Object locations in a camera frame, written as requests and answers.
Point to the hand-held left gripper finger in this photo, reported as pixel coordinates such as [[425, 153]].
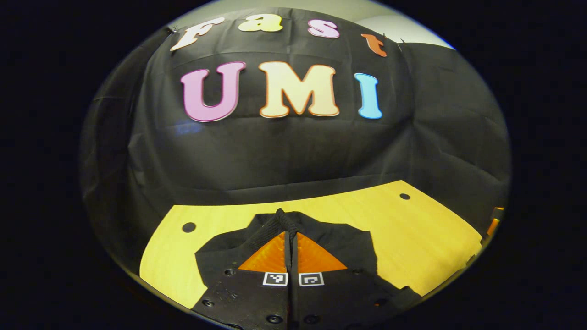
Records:
[[295, 256], [288, 256]]

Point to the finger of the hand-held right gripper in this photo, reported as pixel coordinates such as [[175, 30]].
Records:
[[494, 222]]

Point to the black shirt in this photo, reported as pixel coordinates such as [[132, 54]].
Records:
[[335, 243]]

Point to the black backdrop cloth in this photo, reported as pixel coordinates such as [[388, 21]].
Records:
[[298, 156]]

